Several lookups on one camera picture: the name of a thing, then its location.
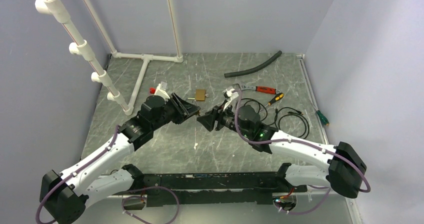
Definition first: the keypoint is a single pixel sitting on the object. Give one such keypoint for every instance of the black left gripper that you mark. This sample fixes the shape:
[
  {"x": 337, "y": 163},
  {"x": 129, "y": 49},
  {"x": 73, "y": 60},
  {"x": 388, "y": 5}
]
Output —
[{"x": 183, "y": 109}]

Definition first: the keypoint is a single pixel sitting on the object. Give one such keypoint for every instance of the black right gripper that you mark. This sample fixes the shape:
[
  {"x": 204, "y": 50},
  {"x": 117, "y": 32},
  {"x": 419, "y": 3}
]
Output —
[{"x": 208, "y": 120}]

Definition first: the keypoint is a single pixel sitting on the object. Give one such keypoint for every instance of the large brass padlock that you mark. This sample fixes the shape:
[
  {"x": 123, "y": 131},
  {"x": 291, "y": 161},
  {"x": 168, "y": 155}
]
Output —
[{"x": 199, "y": 95}]

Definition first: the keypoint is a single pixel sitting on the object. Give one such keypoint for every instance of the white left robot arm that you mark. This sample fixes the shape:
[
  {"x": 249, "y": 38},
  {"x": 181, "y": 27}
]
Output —
[{"x": 67, "y": 194}]

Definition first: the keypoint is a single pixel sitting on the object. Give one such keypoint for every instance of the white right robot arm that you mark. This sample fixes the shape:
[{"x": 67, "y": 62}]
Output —
[{"x": 338, "y": 167}]

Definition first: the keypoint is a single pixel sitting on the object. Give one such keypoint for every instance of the yellow black screwdriver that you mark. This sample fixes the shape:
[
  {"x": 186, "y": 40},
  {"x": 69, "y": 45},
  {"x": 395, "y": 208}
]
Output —
[{"x": 275, "y": 99}]

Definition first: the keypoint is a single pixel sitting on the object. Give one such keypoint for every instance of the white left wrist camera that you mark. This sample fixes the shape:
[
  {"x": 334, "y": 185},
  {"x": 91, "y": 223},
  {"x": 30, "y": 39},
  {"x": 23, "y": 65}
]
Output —
[{"x": 160, "y": 91}]

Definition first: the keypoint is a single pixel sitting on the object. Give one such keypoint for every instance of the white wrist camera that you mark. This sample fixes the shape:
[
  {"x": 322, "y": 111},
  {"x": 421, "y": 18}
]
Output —
[
  {"x": 160, "y": 91},
  {"x": 232, "y": 95}
]

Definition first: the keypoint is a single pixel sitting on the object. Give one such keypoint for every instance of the red handled adjustable wrench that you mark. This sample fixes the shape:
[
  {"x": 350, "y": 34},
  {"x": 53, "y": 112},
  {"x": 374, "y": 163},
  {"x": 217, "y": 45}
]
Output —
[{"x": 261, "y": 89}]

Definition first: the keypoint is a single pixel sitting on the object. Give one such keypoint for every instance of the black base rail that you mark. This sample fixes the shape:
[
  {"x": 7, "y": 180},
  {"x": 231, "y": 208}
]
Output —
[{"x": 261, "y": 188}]

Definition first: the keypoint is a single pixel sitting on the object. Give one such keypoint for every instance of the green handled screwdriver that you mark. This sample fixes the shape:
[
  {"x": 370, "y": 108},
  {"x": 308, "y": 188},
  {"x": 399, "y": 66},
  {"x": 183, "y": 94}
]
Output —
[{"x": 322, "y": 118}]

